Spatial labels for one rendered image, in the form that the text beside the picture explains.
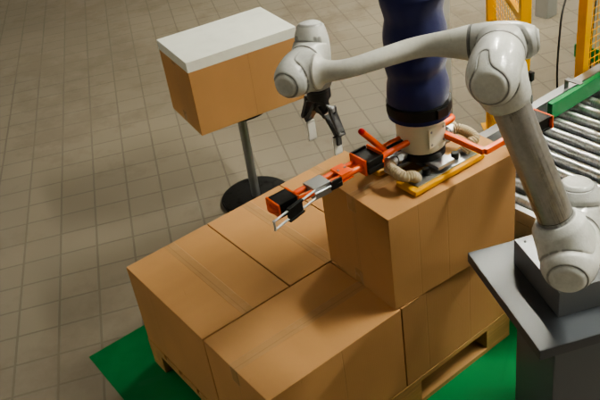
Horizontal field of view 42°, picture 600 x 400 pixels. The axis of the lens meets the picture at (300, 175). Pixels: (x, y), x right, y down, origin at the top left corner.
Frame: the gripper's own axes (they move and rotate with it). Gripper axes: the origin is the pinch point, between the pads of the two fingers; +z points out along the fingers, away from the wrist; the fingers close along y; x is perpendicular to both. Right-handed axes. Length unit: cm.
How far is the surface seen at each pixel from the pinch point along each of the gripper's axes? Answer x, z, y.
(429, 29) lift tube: -39.1, -28.1, -8.9
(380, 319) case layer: -3, 67, -16
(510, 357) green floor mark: -62, 122, -24
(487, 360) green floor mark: -54, 122, -19
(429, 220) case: -27.2, 36.5, -17.1
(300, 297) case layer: 11, 67, 13
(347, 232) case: -10.6, 46.1, 8.5
